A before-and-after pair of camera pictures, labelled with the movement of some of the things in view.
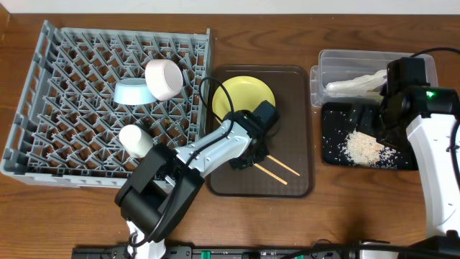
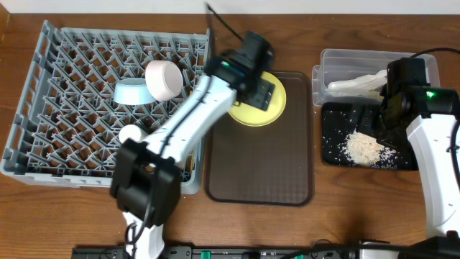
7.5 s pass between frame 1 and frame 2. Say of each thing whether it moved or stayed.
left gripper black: moved
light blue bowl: stayed
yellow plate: moved
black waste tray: stayed
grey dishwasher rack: stayed
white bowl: stayed
